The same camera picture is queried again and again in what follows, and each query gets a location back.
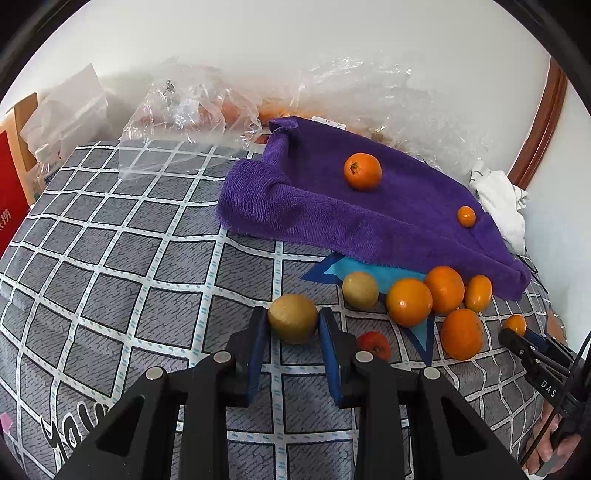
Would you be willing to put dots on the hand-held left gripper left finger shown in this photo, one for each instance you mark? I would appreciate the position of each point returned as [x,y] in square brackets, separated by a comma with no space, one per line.
[257,369]

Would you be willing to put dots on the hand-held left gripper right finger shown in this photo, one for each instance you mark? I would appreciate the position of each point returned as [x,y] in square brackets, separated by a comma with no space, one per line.
[330,364]

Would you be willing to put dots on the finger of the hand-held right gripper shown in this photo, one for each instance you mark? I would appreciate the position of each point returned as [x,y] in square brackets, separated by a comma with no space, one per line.
[556,354]
[540,374]

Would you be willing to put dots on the small red tomato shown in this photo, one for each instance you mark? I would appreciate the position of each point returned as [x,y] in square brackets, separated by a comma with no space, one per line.
[375,345]

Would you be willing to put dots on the small orange mandarin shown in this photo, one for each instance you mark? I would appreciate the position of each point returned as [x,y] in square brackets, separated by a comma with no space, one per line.
[466,216]
[515,324]

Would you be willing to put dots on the yellow-green round fruit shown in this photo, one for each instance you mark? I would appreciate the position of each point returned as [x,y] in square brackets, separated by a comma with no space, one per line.
[360,290]
[293,318]

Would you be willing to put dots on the person's right hand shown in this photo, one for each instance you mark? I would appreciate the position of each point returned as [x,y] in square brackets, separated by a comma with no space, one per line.
[542,438]

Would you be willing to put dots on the purple towel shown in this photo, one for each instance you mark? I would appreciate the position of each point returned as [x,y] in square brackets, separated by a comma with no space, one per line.
[392,221]

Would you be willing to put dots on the white cloth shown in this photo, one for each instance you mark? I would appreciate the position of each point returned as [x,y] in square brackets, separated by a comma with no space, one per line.
[501,198]

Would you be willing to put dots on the grey checkered bed sheet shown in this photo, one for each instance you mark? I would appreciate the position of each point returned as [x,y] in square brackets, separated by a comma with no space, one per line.
[115,258]

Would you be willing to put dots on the clear plastic bag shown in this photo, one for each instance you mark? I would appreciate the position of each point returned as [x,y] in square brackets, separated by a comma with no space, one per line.
[392,101]
[184,106]

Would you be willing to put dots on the red paper bag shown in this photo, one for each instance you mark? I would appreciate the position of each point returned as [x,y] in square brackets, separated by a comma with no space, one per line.
[9,194]

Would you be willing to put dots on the white translucent plastic bag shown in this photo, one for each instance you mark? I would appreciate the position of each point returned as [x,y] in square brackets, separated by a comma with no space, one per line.
[69,106]

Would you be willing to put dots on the cardboard box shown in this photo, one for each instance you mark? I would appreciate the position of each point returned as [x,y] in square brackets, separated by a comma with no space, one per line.
[25,115]

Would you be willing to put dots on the wooden door frame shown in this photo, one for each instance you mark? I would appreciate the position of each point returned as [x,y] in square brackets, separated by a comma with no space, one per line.
[545,124]

